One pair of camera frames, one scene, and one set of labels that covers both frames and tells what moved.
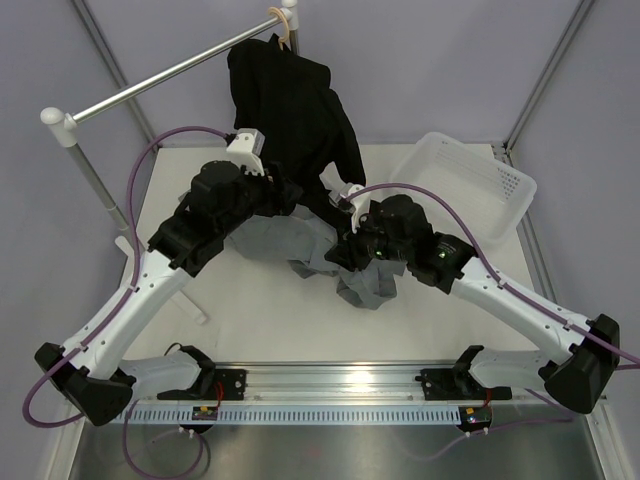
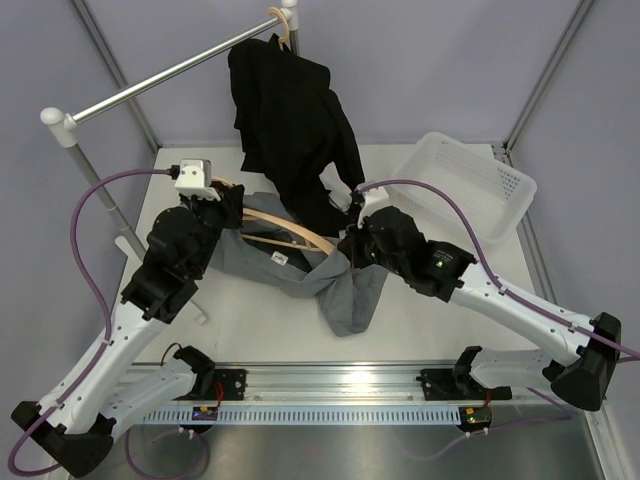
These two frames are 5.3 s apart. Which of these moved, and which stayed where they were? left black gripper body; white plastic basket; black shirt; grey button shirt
Moved: grey button shirt; left black gripper body
Stayed: white plastic basket; black shirt
